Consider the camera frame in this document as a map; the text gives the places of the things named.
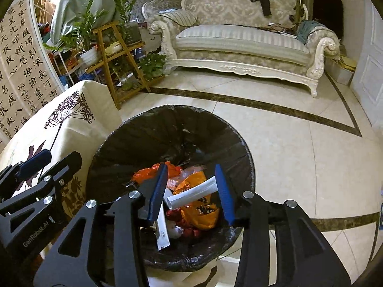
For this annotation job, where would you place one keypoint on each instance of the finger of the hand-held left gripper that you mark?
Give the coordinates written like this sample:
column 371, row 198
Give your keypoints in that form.
column 68, row 164
column 34, row 161

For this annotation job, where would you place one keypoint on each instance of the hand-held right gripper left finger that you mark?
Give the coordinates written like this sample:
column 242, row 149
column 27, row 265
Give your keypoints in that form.
column 157, row 197

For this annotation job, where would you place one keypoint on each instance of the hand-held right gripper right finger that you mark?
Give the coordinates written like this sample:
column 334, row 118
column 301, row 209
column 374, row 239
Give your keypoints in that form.
column 226, row 198

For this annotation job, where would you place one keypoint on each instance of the red plastic bag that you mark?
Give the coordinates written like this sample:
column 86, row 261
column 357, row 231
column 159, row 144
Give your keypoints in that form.
column 145, row 175

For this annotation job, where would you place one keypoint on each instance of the orange plastic bag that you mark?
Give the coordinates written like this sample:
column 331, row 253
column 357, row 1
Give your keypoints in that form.
column 197, row 215

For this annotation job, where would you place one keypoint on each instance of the white squeeze tube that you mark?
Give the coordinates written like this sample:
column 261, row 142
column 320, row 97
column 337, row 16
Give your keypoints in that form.
column 162, row 230

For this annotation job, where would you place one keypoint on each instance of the white paper wrapper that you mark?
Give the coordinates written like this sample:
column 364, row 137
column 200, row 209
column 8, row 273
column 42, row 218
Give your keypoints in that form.
column 191, row 194

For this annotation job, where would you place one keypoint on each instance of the white tissue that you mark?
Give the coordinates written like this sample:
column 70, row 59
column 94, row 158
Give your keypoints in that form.
column 176, row 230

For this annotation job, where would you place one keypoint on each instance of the bin with black liner bag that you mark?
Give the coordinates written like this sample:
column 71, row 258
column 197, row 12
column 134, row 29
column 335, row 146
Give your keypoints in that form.
column 167, row 134

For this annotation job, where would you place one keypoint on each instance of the floral print tablecloth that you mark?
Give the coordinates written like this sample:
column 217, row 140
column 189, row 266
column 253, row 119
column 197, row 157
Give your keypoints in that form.
column 74, row 125

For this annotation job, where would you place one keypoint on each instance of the calligraphy screen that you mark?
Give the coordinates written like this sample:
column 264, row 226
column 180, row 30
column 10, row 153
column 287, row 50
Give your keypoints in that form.
column 21, row 65

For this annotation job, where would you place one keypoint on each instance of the white metal shelf rack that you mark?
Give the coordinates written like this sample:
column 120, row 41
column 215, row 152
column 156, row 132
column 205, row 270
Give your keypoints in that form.
column 65, row 65

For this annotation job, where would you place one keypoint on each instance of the leafy plant in white pot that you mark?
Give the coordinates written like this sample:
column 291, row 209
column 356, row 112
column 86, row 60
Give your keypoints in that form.
column 89, row 56

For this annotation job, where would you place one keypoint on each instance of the wooden plant stand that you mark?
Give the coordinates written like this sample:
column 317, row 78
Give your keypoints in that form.
column 119, row 56

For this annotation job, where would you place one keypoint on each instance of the yellow and white pot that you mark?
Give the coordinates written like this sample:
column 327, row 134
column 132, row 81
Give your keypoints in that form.
column 115, row 47

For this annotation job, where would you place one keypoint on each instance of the small green trailing plant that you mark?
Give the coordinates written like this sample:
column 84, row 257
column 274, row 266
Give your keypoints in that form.
column 152, row 64

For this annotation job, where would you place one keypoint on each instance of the ornate cream sofa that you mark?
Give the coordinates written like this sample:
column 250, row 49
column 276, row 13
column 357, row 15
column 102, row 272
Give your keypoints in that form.
column 239, row 39

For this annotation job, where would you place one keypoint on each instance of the grey-blue hanging cloth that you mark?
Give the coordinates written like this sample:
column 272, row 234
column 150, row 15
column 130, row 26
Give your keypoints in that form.
column 74, row 0

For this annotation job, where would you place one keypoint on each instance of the tall leafy plant dark pot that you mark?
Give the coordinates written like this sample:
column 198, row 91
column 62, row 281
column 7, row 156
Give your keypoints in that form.
column 125, row 6

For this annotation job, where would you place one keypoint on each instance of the cardboard box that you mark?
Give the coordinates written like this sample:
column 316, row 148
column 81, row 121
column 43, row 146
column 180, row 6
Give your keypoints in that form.
column 344, row 68

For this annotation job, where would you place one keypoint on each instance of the papers on sofa seat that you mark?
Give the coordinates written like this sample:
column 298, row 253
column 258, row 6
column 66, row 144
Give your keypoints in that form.
column 278, row 28

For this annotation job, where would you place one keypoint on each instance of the ornate cream armchair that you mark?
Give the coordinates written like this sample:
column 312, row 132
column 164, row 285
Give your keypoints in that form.
column 158, row 3

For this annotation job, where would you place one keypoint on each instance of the teal cloth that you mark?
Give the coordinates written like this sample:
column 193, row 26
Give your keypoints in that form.
column 308, row 30

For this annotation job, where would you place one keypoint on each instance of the white door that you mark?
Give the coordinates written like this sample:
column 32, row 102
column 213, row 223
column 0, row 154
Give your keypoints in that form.
column 369, row 65

